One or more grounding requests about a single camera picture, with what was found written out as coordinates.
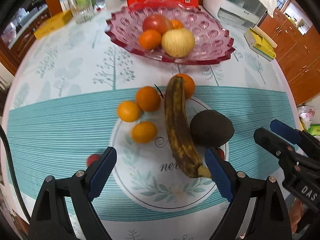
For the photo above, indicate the small tangerine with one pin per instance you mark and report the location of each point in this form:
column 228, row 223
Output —
column 128, row 111
column 144, row 132
column 148, row 99
column 189, row 85

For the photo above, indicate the yellow pear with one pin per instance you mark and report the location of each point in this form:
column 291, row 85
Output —
column 178, row 43

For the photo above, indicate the small red fruit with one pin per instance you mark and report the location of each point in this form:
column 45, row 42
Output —
column 92, row 158

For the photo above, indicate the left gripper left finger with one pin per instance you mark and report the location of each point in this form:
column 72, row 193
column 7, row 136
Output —
column 50, row 218

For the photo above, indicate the large orange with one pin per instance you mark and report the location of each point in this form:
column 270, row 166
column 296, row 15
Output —
column 150, row 39
column 177, row 24

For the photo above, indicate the overripe brown banana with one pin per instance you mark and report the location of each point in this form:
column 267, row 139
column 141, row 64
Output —
column 181, row 143

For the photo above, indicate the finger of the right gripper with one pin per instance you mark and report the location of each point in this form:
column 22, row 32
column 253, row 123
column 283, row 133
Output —
column 279, row 148
column 301, row 138

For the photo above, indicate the dark avocado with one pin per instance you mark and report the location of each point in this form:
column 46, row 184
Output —
column 209, row 128

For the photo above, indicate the small tangerine back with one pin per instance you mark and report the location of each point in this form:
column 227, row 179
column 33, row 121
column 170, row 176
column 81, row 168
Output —
column 189, row 85

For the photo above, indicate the yellow tissue pack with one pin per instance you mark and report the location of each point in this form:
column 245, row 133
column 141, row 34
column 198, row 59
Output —
column 261, row 43

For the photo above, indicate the tree print tablecloth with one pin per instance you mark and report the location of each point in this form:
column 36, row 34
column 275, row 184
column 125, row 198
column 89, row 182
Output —
column 80, row 59

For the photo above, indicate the small glass jar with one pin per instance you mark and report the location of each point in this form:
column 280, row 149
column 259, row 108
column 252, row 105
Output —
column 98, row 4

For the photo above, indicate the yellow flat box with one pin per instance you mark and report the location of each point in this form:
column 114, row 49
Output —
column 52, row 24

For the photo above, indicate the person right hand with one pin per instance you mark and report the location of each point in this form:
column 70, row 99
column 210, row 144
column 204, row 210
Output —
column 295, row 214

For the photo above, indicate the small tangerine front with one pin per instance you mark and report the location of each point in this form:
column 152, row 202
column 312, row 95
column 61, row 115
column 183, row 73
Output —
column 144, row 132

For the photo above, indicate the wooden cabinet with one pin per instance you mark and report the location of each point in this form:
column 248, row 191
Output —
column 296, row 53

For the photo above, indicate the pink glass fruit bowl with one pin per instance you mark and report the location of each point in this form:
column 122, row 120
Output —
column 213, row 43

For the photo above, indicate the teal striped placemat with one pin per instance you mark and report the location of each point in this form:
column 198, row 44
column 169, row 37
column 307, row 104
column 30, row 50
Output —
column 56, row 137

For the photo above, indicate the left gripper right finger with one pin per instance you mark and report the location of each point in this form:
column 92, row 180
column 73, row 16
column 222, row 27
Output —
column 255, row 205

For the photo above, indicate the red apple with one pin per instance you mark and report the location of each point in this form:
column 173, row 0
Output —
column 158, row 23

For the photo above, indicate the white countertop appliance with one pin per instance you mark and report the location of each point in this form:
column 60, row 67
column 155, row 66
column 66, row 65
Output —
column 243, row 14

